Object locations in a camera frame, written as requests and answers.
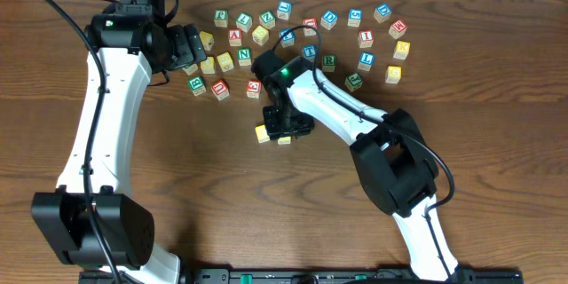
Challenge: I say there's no yellow o block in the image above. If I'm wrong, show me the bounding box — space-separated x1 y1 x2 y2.
278 137 292 145
200 56 216 75

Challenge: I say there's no yellow C block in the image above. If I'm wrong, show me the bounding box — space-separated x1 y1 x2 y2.
255 125 271 144

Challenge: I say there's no green R block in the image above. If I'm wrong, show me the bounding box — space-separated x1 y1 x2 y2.
321 54 337 72

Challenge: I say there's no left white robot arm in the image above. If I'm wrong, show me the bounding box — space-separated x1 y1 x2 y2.
31 0 206 283

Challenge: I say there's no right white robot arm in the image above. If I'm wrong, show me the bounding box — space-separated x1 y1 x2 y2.
252 50 459 281

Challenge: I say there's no yellow block near left gripper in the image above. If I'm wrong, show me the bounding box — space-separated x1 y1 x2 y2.
199 31 215 51

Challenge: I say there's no green V block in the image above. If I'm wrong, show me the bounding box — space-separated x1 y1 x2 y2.
183 64 199 75

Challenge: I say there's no green B block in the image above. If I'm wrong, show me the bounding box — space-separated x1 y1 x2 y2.
188 75 207 96

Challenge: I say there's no yellow S block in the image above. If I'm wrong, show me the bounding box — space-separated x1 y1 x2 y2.
217 51 234 72

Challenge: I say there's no green P block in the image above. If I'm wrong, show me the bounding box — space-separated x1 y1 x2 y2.
214 9 228 28

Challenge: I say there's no red A block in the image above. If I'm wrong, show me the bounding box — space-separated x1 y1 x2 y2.
228 28 242 47

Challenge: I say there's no red U block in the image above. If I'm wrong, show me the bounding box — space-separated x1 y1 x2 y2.
211 79 230 101

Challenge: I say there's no green N block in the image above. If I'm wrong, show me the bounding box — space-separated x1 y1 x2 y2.
237 48 252 67

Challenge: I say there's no blue T block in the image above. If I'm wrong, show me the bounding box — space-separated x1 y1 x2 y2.
302 44 317 62

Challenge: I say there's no yellow block upper middle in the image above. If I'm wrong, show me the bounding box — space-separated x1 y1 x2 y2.
252 25 270 46

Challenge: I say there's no blue F block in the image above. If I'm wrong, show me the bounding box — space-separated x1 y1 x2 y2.
279 29 296 48

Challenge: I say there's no green J block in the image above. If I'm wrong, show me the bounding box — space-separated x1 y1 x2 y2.
344 73 364 91

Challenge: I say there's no green Z block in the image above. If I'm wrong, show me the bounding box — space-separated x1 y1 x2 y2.
259 11 276 29

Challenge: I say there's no red C block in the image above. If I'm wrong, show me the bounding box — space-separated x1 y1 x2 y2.
303 18 318 36

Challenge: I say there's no blue top block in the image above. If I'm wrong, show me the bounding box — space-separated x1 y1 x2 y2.
277 1 292 20

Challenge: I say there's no blue L block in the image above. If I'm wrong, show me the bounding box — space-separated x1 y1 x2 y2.
358 51 375 71

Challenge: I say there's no blue d block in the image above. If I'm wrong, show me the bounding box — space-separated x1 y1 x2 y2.
374 4 392 23
320 10 338 30

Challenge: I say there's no red I block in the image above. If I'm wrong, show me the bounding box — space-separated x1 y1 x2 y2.
358 30 375 49

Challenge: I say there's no yellow G block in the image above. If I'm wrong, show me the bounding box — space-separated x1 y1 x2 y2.
385 66 402 84

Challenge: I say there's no blue 5 block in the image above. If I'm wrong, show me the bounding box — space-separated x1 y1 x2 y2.
347 8 363 28

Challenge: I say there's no yellow K block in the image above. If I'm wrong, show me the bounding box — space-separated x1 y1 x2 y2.
393 41 411 60

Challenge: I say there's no blue D block right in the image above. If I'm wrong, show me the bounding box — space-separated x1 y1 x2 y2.
374 4 392 23

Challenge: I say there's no red M block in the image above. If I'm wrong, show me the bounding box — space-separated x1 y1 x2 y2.
389 20 408 39

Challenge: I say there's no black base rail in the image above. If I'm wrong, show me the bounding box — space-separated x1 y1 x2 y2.
79 266 524 284

